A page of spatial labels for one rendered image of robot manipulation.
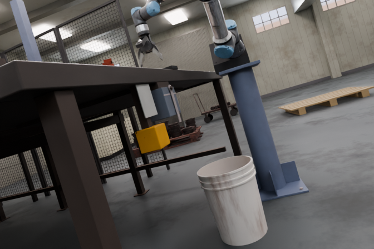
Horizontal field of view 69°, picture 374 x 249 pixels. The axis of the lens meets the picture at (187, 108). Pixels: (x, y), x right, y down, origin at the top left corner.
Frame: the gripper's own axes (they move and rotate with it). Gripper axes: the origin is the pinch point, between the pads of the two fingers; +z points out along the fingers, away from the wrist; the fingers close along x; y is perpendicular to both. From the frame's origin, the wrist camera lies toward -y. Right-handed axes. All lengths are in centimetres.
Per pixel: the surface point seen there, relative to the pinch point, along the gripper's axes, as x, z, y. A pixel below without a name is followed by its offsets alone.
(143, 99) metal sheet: -20, 23, -69
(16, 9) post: 174, -126, 97
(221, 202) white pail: -25, 79, -29
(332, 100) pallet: -150, 93, 330
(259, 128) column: -49, 58, 29
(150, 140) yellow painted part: -20, 37, -72
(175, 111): -23, 30, -50
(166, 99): -23, 25, -55
